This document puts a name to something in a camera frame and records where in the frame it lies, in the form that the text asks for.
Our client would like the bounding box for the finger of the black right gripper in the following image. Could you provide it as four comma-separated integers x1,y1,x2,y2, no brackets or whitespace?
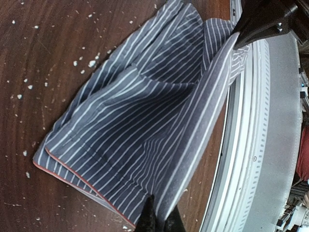
233,0,299,50

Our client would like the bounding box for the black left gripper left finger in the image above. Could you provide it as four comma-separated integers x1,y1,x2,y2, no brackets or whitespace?
134,195,156,232

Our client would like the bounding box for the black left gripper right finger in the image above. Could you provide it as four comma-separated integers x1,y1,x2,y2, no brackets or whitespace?
164,206,186,232

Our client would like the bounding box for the grey striped boxer underwear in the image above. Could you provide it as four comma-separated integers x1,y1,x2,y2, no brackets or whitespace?
33,0,249,225

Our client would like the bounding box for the aluminium front rail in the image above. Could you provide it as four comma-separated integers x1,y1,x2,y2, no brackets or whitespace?
199,0,309,232

